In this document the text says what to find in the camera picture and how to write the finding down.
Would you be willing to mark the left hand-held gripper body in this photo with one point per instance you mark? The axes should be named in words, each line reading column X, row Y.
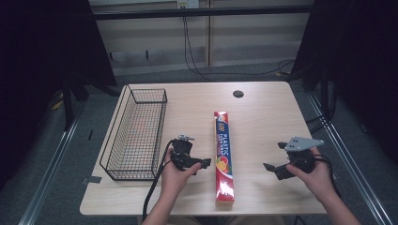
column 180, row 149

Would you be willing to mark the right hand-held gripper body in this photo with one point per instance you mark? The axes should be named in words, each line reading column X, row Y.
column 302, row 154

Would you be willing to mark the person's left hand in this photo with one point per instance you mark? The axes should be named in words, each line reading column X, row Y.
column 175, row 181

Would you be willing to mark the person's right hand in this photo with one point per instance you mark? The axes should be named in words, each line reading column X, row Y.
column 316, row 181

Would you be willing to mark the red plastic wrap box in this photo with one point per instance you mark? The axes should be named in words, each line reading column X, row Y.
column 224, row 156

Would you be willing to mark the black round table grommet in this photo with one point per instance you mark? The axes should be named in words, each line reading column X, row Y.
column 238, row 94

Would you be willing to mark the grey tape piece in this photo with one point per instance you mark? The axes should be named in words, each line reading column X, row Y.
column 92, row 180

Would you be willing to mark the dark curtain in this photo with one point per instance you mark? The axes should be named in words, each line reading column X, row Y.
column 356, row 62
column 43, row 47

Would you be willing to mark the black horizontal metal bar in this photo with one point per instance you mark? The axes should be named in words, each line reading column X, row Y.
column 200, row 12

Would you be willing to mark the silver floor rail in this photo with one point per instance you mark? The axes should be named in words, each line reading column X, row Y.
column 50, row 168
column 347, row 162

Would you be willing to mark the white wall power outlet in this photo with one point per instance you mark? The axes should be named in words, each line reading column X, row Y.
column 187, row 3

